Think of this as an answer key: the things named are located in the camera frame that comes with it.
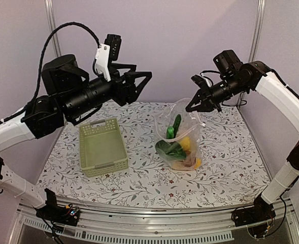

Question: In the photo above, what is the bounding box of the brown kiwi toy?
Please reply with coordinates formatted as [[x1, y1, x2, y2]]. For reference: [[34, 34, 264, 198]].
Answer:
[[183, 155, 196, 169]]

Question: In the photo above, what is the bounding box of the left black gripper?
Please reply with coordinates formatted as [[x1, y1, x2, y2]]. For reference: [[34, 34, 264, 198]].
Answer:
[[64, 64, 153, 119]]

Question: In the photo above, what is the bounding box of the green yellow mango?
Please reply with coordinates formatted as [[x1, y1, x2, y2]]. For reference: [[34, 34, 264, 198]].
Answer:
[[192, 158, 202, 170]]

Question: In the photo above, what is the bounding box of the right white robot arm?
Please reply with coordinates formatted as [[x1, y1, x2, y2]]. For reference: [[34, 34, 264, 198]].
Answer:
[[186, 61, 299, 222]]

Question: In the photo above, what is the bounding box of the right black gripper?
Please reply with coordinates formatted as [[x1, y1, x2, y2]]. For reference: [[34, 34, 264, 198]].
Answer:
[[186, 74, 247, 112]]

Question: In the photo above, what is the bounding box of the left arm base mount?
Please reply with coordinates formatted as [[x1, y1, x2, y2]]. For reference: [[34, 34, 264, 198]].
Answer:
[[36, 189, 80, 227]]

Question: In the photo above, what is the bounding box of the floral table mat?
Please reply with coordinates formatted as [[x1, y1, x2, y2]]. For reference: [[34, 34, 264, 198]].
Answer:
[[37, 102, 270, 208]]

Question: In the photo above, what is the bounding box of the green cucumber toy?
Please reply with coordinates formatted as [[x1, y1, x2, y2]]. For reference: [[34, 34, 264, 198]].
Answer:
[[166, 114, 182, 139]]

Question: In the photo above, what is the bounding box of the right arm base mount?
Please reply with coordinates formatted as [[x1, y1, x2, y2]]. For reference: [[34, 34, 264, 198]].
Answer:
[[231, 195, 276, 227]]

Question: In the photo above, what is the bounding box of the aluminium frame post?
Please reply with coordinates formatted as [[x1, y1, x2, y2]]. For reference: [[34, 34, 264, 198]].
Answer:
[[44, 0, 61, 57], [248, 0, 266, 62]]

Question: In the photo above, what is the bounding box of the clear zip top bag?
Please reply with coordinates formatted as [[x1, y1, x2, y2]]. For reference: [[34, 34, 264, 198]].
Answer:
[[154, 98, 205, 168]]

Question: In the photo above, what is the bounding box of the aluminium front rail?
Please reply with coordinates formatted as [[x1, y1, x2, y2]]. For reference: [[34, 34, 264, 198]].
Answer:
[[8, 195, 299, 244]]

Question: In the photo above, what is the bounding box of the bok choy toy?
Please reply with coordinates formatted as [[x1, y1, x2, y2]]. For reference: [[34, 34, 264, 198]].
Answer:
[[155, 140, 187, 160]]

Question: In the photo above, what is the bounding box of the right aluminium frame post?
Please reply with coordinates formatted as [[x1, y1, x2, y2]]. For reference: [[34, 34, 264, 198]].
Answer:
[[248, 0, 266, 62]]

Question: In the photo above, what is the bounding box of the green plastic basket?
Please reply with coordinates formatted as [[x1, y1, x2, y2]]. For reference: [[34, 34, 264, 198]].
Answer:
[[79, 117, 128, 177]]

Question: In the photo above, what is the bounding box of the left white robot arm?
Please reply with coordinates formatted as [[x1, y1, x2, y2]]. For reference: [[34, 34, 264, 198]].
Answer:
[[0, 54, 152, 221]]

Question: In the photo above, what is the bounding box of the yellow lemon toy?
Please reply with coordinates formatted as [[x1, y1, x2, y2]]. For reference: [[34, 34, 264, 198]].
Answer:
[[179, 136, 191, 152]]

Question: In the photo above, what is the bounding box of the left aluminium frame post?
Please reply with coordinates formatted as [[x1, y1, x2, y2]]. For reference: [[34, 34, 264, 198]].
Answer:
[[44, 0, 61, 57]]

